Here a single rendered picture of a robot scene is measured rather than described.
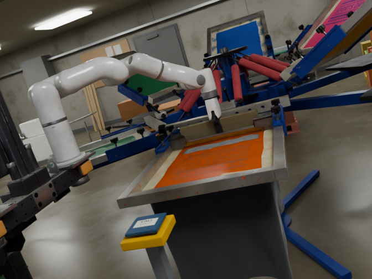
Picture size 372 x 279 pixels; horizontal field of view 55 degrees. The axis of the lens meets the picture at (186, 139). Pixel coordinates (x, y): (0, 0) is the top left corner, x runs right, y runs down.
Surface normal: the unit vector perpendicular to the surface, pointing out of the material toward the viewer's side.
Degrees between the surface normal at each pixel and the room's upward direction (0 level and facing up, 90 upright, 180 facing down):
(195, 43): 90
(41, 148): 90
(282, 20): 90
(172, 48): 90
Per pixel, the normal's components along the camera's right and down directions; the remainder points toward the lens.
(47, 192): 0.91, -0.19
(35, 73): -0.29, 0.31
